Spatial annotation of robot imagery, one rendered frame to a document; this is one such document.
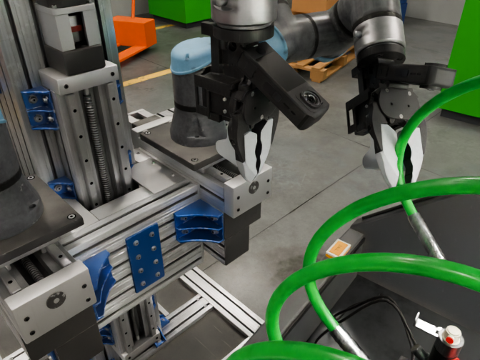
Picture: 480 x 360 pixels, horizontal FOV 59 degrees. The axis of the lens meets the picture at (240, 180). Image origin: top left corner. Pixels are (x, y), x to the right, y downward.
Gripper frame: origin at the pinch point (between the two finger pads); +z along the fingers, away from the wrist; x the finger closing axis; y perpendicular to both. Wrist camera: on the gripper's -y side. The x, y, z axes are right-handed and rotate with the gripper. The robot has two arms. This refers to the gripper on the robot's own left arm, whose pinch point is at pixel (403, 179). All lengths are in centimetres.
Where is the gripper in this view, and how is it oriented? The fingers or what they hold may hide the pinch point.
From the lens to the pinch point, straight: 64.0
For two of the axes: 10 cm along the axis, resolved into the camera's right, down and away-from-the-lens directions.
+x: -9.4, -0.4, -3.4
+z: 0.3, 9.8, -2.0
